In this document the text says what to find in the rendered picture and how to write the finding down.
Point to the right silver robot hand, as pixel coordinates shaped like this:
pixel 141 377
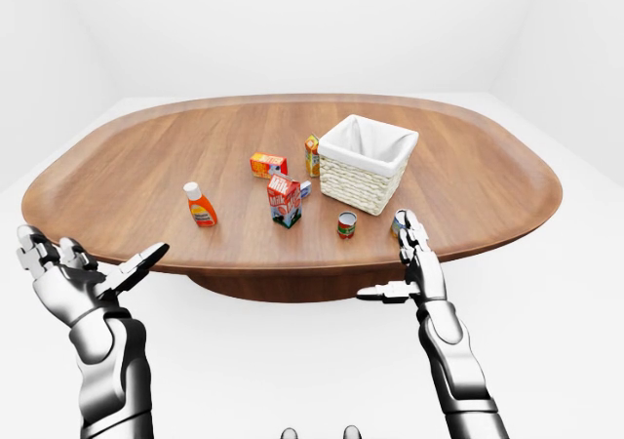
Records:
pixel 426 273

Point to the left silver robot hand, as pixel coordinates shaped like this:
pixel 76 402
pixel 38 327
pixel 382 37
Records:
pixel 68 288

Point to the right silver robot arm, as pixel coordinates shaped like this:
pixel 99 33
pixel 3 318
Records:
pixel 458 371

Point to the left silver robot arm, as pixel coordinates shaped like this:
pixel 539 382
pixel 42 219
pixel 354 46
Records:
pixel 114 375

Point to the blue and yellow soup tin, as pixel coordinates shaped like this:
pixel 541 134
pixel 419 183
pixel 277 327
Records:
pixel 397 225

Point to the white woven basket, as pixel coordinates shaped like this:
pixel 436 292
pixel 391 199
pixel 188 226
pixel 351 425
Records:
pixel 366 163

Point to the red and green tin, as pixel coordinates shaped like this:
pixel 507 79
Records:
pixel 346 225

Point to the round dark wooden table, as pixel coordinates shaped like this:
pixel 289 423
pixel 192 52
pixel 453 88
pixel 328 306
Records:
pixel 146 166

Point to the small white and blue box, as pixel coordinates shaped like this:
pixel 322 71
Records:
pixel 305 189

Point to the orange bottle with white cap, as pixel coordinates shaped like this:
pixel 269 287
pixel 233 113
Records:
pixel 200 207

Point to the red milk carton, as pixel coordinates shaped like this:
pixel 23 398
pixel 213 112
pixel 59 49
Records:
pixel 284 201

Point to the orange juice carton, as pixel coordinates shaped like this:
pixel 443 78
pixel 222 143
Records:
pixel 312 155

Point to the small dark rounded shape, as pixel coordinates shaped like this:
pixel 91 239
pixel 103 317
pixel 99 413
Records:
pixel 289 433
pixel 351 432

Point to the red and orange butter box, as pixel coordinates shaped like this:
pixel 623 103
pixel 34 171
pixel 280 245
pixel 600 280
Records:
pixel 267 165

